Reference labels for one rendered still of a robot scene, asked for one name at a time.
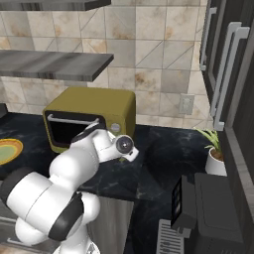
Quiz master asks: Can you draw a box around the dark tall cupboard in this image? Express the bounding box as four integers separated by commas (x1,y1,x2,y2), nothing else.
199,0,254,254

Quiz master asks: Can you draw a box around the silver cupboard handle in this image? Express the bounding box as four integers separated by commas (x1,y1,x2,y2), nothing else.
213,26,251,131
199,6,218,71
209,21,243,118

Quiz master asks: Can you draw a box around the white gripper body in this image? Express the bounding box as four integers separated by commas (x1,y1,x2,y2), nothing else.
118,146,140,164

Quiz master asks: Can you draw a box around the silver toaster oven door handle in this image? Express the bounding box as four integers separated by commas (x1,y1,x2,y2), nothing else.
47,113,101,127

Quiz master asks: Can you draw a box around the grey wall socket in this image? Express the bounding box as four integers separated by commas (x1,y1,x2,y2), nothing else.
178,93,195,116

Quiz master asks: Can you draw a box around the yellow and green plate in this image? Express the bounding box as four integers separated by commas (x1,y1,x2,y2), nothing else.
0,138,25,166

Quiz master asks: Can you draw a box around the green plant in white pot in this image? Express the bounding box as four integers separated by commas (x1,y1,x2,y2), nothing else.
193,127,228,178

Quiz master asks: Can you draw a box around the grey wall shelf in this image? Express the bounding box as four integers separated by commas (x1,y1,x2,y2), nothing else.
0,0,112,12
0,49,115,83

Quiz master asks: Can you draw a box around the dark grey coffee machine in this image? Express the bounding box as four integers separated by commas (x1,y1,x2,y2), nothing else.
155,172,254,254

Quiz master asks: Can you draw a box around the black glass toaster oven door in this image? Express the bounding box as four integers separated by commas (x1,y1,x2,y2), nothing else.
44,110,107,149

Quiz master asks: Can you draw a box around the silver toaster oven timer knob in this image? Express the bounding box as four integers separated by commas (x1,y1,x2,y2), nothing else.
110,122,121,134

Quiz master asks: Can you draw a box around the olive yellow toaster oven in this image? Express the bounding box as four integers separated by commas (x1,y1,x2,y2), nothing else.
42,86,137,155

